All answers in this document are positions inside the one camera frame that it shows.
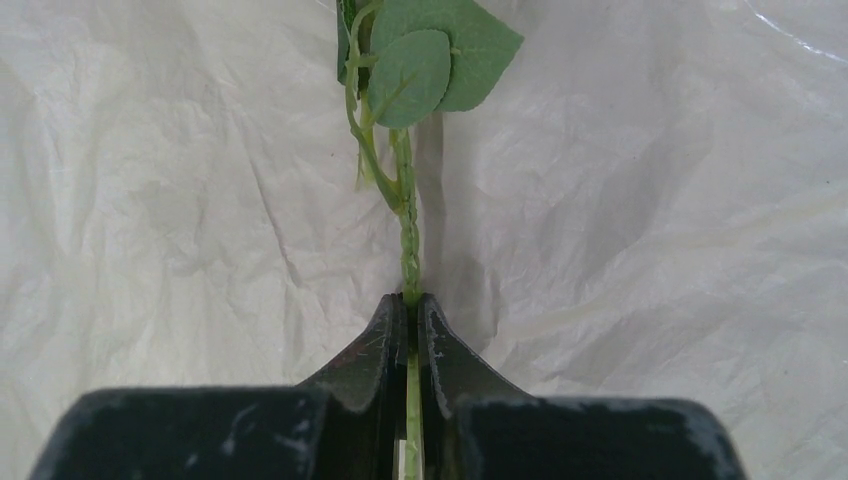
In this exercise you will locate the pink rose flower stem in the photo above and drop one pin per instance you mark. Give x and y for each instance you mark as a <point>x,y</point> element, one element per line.
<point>400,62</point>

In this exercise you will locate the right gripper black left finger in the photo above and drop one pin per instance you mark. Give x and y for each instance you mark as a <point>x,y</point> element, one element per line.
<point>366,385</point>

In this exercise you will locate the orange kraft wrapping paper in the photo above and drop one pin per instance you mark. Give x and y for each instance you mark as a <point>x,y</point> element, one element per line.
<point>652,202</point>

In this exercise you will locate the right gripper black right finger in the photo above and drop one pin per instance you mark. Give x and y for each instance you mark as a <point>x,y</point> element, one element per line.
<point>451,372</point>

